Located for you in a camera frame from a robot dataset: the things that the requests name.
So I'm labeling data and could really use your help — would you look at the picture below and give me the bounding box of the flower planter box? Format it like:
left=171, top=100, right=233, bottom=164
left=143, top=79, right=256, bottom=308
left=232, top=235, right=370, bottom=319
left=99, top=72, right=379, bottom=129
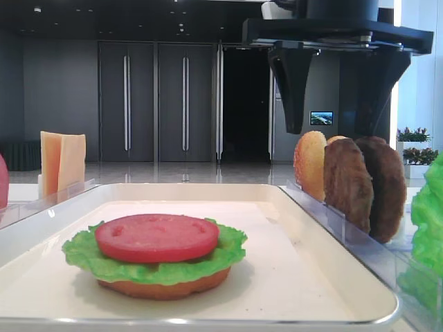
left=397, top=127, right=439, bottom=179

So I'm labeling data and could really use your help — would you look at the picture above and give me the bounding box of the bottom bun on tray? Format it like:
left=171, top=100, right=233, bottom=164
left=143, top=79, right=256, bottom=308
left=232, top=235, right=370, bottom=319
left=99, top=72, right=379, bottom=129
left=98, top=268, right=230, bottom=300

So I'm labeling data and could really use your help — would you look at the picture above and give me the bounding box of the green lettuce leaf in holder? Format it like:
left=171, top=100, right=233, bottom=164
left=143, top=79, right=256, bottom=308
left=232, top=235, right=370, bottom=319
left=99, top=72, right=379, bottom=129
left=397, top=155, right=442, bottom=313

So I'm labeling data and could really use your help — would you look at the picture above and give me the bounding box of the sesame bun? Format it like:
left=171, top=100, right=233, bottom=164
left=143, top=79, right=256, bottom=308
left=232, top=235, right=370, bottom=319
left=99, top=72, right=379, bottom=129
left=293, top=131, right=327, bottom=201
left=327, top=136, right=347, bottom=145

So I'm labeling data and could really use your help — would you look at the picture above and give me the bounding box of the clear left front divider strip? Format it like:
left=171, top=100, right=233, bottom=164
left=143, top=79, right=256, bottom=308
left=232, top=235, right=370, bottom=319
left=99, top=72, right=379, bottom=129
left=1, top=179, right=97, bottom=229

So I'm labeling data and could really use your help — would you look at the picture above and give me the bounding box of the white metal tray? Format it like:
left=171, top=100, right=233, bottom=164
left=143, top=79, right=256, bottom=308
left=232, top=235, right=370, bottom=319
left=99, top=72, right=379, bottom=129
left=1, top=183, right=402, bottom=331

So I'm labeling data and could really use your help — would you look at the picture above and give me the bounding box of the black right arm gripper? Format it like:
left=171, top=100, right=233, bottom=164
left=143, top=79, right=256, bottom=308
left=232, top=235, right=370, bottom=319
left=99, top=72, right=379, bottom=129
left=242, top=1, right=433, bottom=138

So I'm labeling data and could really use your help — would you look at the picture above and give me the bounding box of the red tomato slice in holder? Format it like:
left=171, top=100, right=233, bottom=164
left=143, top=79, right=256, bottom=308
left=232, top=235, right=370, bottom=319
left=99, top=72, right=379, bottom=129
left=0, top=155, right=9, bottom=210

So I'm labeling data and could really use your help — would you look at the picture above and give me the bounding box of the red tomato slice on tray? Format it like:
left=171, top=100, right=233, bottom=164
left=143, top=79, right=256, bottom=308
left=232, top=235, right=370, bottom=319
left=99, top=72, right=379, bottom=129
left=94, top=214, right=219, bottom=264

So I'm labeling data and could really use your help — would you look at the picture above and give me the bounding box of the wall display screen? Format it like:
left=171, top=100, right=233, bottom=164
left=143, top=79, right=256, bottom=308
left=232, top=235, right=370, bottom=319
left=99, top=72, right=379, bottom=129
left=309, top=111, right=334, bottom=126

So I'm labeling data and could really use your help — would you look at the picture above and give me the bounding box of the orange cheese slice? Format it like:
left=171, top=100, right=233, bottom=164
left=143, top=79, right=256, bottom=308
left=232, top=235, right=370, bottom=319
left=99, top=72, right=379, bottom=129
left=58, top=134, right=86, bottom=192
left=40, top=131, right=62, bottom=197

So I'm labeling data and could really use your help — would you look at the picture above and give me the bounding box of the orange cheese slice outer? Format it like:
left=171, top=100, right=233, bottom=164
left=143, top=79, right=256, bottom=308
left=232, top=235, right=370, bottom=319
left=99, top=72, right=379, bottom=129
left=40, top=131, right=62, bottom=197

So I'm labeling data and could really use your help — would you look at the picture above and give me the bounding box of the sesame bun front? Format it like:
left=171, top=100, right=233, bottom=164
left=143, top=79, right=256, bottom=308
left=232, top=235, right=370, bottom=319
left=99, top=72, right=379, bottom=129
left=293, top=131, right=327, bottom=201

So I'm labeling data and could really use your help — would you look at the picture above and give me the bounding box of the orange cheese slice inner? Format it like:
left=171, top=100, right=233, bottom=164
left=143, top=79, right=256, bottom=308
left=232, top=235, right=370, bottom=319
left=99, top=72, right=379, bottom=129
left=58, top=134, right=86, bottom=192

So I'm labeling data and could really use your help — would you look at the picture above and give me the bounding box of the green lettuce on tray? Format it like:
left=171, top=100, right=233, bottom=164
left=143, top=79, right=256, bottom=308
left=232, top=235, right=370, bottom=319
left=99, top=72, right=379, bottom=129
left=62, top=219, right=248, bottom=286

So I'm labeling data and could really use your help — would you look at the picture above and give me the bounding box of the brown meat patty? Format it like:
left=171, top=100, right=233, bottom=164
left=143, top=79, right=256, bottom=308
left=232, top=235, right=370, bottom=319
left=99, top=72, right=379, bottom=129
left=356, top=136, right=407, bottom=243
left=324, top=138, right=374, bottom=234

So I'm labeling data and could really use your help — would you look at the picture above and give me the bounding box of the brown meat patty in holder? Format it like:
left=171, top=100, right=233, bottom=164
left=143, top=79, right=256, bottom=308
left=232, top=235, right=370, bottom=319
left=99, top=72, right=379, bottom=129
left=356, top=136, right=407, bottom=243

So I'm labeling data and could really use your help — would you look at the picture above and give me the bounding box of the sesame bun rear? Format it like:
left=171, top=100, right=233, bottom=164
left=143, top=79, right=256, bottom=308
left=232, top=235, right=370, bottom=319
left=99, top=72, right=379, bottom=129
left=327, top=136, right=347, bottom=145

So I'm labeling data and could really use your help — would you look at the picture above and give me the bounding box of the clear right front divider strip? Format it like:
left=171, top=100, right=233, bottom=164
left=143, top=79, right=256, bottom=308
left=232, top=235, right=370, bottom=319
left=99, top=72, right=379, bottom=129
left=283, top=181, right=442, bottom=331

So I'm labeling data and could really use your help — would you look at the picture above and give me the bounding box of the dark double door cabinet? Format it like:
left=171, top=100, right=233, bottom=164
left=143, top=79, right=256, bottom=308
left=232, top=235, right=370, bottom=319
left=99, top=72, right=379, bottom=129
left=99, top=42, right=216, bottom=162

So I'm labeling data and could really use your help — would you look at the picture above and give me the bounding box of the clear divider strip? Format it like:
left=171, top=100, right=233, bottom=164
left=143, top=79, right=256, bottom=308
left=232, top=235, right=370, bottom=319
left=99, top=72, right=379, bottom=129
left=1, top=179, right=97, bottom=229
left=283, top=181, right=442, bottom=331

